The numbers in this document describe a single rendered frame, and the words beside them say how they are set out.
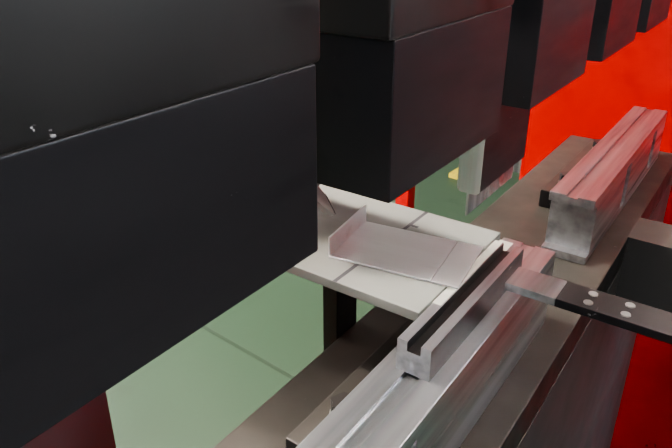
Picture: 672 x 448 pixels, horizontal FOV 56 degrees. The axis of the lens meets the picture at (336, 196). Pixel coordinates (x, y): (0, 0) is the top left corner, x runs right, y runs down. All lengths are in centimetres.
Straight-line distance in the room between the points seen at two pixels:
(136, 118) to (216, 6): 4
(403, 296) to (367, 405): 11
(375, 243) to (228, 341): 159
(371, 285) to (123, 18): 43
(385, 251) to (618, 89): 87
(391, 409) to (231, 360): 164
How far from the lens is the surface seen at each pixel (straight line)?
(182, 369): 211
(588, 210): 90
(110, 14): 18
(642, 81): 139
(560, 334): 77
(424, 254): 63
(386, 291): 57
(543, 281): 60
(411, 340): 52
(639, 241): 101
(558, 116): 145
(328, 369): 68
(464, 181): 52
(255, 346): 216
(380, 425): 49
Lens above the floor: 131
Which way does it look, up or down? 24 degrees down
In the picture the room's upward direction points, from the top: straight up
